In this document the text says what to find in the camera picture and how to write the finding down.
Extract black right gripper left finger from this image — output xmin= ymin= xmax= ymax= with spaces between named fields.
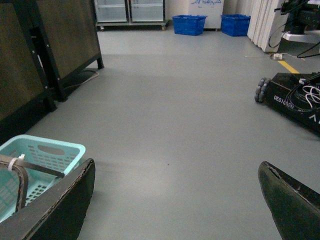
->
xmin=0 ymin=158 xmax=96 ymax=240

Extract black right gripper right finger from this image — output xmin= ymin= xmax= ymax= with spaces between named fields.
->
xmin=258 ymin=161 xmax=320 ymax=240

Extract light blue plastic basket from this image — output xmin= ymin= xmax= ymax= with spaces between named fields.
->
xmin=0 ymin=134 xmax=86 ymax=222

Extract brown basket handle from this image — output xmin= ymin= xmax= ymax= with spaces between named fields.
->
xmin=0 ymin=154 xmax=65 ymax=212

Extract white zip tie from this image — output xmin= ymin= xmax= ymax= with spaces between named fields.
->
xmin=7 ymin=154 xmax=25 ymax=172

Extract grey omni wheel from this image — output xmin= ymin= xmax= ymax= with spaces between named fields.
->
xmin=254 ymin=77 xmax=271 ymax=104

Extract white power strip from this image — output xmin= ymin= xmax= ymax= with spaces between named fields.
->
xmin=270 ymin=53 xmax=284 ymax=61

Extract dark wooden display shelf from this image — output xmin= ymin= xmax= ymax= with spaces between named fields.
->
xmin=0 ymin=0 xmax=104 ymax=142

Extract white stacked panels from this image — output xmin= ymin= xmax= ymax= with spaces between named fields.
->
xmin=247 ymin=0 xmax=288 ymax=53

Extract black robot stand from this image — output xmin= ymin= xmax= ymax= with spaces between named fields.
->
xmin=280 ymin=0 xmax=320 ymax=44

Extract blue plastic crate right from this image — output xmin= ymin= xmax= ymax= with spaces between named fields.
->
xmin=221 ymin=14 xmax=251 ymax=37

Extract blue plastic crate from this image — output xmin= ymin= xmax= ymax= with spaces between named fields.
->
xmin=221 ymin=14 xmax=251 ymax=37
xmin=172 ymin=15 xmax=207 ymax=36

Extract glass door refrigerator cabinet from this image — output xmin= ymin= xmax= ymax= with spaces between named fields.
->
xmin=94 ymin=0 xmax=168 ymax=31

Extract blue plastic crate left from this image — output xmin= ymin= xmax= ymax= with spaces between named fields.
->
xmin=172 ymin=15 xmax=207 ymax=36

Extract white chest freezer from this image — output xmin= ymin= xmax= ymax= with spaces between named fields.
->
xmin=188 ymin=0 xmax=224 ymax=30

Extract black cable bundle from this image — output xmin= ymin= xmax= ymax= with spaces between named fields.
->
xmin=284 ymin=72 xmax=320 ymax=112

